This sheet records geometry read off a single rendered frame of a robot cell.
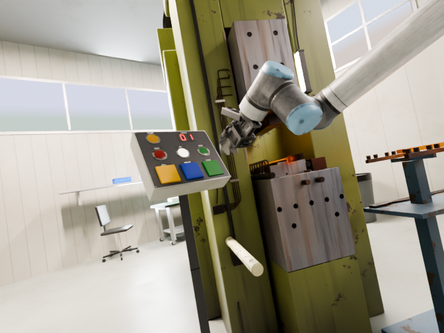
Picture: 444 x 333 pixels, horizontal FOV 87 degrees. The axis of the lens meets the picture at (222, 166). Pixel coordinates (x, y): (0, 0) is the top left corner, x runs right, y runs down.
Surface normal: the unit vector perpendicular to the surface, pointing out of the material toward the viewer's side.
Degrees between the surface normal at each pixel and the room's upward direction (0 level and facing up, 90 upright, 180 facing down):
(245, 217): 90
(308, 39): 90
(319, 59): 90
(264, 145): 90
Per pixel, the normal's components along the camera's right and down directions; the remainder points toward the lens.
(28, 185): 0.58, -0.15
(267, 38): 0.18, -0.09
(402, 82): -0.80, 0.11
